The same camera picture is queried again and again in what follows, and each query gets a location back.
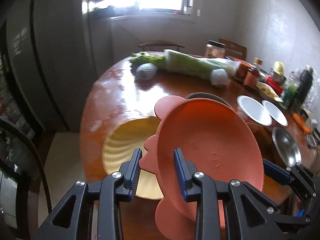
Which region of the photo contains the yellow shell-shaped plate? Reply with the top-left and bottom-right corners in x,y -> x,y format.
102,116 -> 163,200

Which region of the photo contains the red instant noodle bowl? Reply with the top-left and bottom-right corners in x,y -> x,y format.
237,95 -> 272,126

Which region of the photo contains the round metal pan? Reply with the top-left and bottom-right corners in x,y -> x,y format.
185,92 -> 232,108

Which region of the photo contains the metal tool set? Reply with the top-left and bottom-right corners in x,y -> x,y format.
304,129 -> 319,148

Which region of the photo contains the orange carrot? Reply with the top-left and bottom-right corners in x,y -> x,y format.
292,113 -> 311,134

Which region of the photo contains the green liquid plastic bottle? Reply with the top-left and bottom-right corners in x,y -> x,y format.
280,71 -> 299,109

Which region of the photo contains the red packet box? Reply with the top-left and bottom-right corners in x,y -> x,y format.
265,75 -> 284,96

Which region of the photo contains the white dish of food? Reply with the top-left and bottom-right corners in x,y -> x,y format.
256,82 -> 283,103

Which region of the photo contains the black thermos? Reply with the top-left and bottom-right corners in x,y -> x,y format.
295,65 -> 313,104

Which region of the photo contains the small steel bowl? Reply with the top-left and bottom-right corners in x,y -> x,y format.
271,70 -> 286,86

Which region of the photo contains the brown sauce bottle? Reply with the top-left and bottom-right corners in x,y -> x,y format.
244,57 -> 263,90

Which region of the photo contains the yellow object in bowl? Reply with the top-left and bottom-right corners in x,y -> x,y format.
272,61 -> 284,76

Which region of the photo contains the red chili sauce jar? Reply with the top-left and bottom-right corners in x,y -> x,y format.
235,61 -> 252,83

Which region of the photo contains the foam-netted fruit left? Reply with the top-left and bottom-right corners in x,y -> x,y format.
135,63 -> 158,81

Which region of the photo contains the foam-netted fruit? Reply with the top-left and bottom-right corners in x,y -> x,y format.
135,63 -> 158,81
210,69 -> 228,87

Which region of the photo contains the foam-netted fruit right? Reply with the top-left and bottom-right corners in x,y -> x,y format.
210,69 -> 228,87

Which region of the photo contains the green lettuce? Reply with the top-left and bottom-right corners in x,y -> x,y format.
129,52 -> 165,68

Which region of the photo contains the wrapped napa cabbage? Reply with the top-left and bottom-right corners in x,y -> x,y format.
164,49 -> 240,80

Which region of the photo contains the clear jar black lid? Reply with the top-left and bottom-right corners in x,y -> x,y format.
204,40 -> 226,58

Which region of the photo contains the dark refrigerator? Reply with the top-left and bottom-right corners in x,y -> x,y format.
1,0 -> 100,133

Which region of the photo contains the black cable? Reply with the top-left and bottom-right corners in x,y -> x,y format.
0,115 -> 53,215

